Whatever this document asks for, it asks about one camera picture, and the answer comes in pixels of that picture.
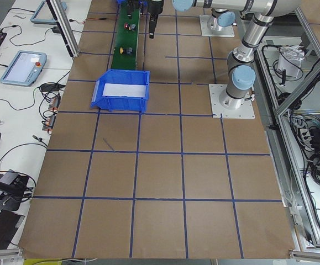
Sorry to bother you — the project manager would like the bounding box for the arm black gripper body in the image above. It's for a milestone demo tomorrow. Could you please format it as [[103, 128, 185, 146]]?
[[148, 0, 164, 15]]

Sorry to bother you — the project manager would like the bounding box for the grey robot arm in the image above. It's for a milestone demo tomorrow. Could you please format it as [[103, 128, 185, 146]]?
[[147, 1, 254, 39], [220, 1, 301, 110]]

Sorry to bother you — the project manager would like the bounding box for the green conveyor belt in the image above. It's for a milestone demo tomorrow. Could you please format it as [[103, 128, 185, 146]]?
[[111, 1, 140, 70]]

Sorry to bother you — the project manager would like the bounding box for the right blue plastic bin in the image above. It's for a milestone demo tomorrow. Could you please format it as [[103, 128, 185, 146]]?
[[117, 0, 127, 5]]

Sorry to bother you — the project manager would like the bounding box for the blue plastic bin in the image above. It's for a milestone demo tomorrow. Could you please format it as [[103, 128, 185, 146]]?
[[90, 69, 150, 113], [117, 0, 127, 5]]

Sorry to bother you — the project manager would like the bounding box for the left blue plastic bin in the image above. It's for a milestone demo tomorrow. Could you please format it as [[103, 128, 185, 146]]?
[[90, 69, 150, 113]]

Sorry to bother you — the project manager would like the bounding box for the left white foam pad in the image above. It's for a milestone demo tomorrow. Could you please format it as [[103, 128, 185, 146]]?
[[102, 83, 146, 97]]

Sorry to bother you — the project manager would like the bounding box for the black power adapter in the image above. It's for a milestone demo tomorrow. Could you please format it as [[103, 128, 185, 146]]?
[[52, 26, 61, 34]]

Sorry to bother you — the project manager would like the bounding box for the blue teach pendant far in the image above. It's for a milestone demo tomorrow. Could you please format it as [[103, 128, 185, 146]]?
[[30, 1, 56, 25]]

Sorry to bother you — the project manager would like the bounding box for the blue teach pendant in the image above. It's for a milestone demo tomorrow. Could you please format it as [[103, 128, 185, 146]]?
[[0, 50, 47, 86], [30, 1, 56, 25]]

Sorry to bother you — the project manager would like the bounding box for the blue teach pendant near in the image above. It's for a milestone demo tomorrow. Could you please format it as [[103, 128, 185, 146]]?
[[0, 50, 47, 86]]

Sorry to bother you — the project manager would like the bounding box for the black monitor stand base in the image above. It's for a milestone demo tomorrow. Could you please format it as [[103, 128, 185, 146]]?
[[0, 171, 28, 211]]

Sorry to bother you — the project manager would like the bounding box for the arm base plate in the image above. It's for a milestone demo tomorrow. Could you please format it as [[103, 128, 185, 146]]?
[[200, 13, 235, 38], [209, 84, 255, 119]]

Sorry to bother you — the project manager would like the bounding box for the aluminium frame post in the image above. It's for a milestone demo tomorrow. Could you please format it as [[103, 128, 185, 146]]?
[[46, 0, 80, 58]]

